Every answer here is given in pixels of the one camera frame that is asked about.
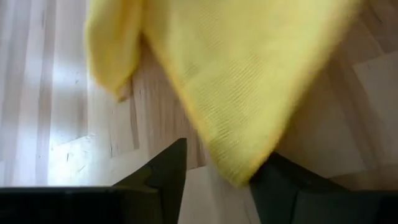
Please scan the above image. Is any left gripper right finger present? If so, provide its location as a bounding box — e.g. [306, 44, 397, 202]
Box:
[248, 151, 345, 224]

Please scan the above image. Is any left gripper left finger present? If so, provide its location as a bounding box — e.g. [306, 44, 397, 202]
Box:
[113, 138, 188, 224]

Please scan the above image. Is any yellow microfiber towel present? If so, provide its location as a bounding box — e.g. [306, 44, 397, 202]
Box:
[84, 0, 364, 189]

